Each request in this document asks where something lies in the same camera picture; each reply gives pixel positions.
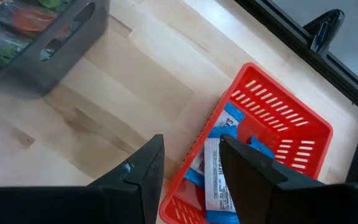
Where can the black frame bracket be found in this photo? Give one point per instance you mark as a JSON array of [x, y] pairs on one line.
[[325, 28]]

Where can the red plastic basket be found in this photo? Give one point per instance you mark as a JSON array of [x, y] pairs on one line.
[[259, 130]]

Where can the grey translucent plastic bin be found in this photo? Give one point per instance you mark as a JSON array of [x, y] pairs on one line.
[[17, 77]]

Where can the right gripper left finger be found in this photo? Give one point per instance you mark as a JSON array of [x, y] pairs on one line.
[[73, 205]]

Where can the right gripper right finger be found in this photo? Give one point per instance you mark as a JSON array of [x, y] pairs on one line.
[[291, 205]]

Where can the black metal table frame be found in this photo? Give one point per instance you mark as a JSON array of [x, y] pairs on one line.
[[291, 32]]

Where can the blue white candy bar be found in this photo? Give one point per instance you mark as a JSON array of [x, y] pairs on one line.
[[227, 119], [213, 174], [261, 146]]

